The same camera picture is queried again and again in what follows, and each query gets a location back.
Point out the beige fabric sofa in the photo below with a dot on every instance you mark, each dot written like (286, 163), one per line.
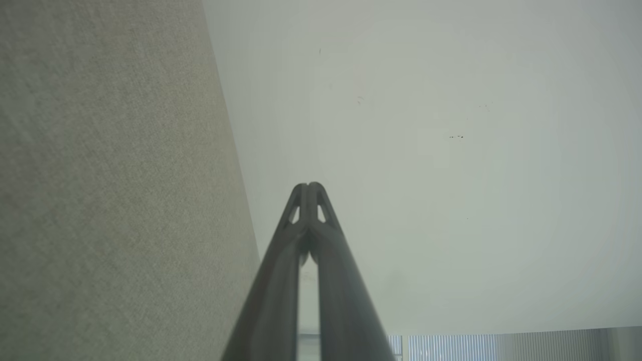
(110, 190)

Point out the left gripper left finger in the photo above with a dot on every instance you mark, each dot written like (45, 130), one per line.
(273, 281)

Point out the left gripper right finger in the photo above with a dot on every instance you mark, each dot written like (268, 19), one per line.
(341, 291)

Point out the white window blinds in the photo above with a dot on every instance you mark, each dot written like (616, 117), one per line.
(501, 346)

